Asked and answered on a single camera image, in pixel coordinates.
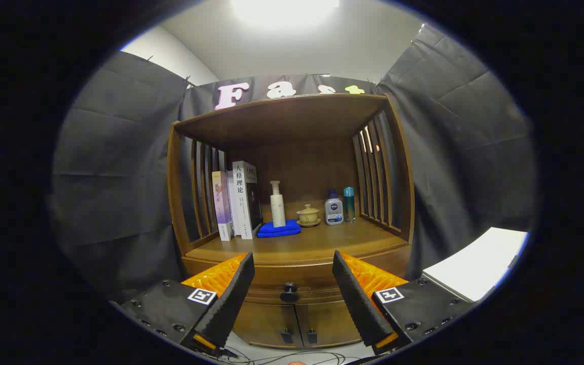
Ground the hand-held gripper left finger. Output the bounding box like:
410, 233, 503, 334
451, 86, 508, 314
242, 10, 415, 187
112, 252, 256, 355

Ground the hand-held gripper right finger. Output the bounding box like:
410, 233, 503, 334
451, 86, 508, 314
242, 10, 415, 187
332, 250, 478, 355

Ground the wooden drawer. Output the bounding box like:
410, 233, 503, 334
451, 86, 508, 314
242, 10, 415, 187
183, 248, 412, 305

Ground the black drawer knob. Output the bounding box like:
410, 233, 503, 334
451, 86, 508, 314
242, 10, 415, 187
279, 282, 300, 303

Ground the wooden cabinet door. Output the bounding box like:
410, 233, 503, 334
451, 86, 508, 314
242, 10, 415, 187
295, 299, 363, 348
232, 302, 304, 349

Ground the wooden countertop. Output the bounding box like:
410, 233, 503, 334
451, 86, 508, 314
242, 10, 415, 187
186, 200, 408, 265

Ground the wooden cabinet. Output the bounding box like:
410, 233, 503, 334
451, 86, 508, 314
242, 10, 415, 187
167, 93, 415, 350

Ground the blue folded cloth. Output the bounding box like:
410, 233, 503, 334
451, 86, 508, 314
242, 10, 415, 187
258, 219, 302, 238

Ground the white bottle with blue pump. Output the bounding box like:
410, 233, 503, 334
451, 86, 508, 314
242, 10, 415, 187
324, 190, 344, 226

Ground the thick white book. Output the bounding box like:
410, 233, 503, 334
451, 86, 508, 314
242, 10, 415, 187
232, 161, 263, 240

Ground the purple book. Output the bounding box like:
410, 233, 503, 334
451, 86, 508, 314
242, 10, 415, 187
212, 170, 234, 242

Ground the teal clear bottle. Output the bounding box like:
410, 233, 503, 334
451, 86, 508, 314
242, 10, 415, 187
343, 187, 356, 223

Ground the yellow lidded tea cup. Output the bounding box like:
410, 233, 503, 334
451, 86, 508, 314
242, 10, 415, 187
297, 204, 320, 225

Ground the thin white book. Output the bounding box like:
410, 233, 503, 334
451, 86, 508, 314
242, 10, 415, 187
227, 170, 242, 236

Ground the black backdrop cloth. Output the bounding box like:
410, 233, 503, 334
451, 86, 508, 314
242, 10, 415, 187
51, 23, 538, 305

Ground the ceiling light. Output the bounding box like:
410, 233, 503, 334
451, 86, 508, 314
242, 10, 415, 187
230, 0, 341, 28

